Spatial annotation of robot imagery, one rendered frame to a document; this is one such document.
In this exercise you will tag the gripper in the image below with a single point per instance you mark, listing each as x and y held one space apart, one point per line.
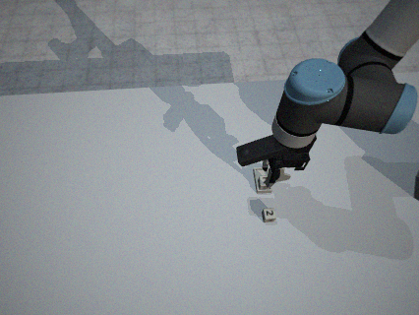
277 164

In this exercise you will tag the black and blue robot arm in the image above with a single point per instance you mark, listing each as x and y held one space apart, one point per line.
319 91

